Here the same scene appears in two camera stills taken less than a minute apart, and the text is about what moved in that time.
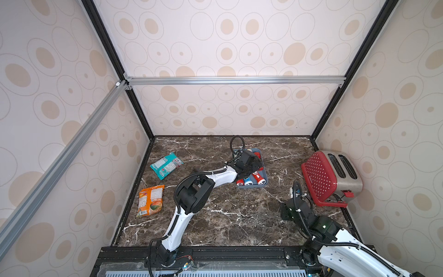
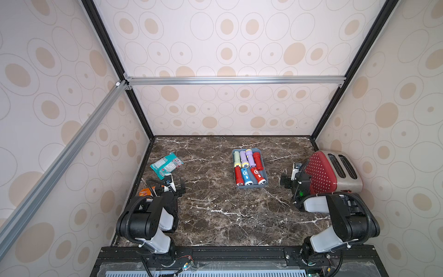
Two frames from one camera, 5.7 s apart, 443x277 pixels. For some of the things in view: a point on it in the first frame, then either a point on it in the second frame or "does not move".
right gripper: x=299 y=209 -> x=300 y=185
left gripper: x=255 y=166 -> x=183 y=188
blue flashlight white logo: x=248 y=182 does not move
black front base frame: x=204 y=261 does not move
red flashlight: x=260 y=180 does not move
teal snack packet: x=166 y=164 does not move
